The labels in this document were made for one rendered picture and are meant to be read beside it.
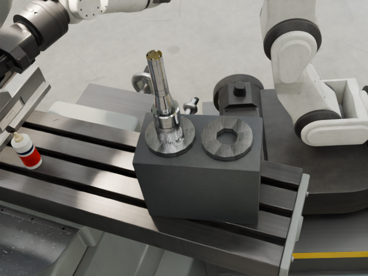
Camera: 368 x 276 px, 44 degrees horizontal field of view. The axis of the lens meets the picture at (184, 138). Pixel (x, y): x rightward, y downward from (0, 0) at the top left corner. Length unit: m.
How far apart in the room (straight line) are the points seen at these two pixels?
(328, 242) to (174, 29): 1.82
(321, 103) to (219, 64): 1.35
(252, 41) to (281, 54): 1.65
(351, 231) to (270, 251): 0.72
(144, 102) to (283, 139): 0.48
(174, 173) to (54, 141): 0.42
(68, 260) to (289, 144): 0.81
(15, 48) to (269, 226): 0.59
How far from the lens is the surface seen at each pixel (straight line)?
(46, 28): 0.96
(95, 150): 1.07
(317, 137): 1.41
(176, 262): 1.73
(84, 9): 0.98
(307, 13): 1.15
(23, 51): 0.92
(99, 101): 1.46
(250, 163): 0.76
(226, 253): 0.89
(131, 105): 1.42
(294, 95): 1.33
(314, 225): 1.57
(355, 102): 1.44
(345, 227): 1.58
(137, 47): 2.85
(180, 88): 2.53
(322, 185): 1.45
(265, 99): 1.66
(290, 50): 1.14
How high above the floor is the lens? 1.77
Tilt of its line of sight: 51 degrees down
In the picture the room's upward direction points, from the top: 10 degrees counter-clockwise
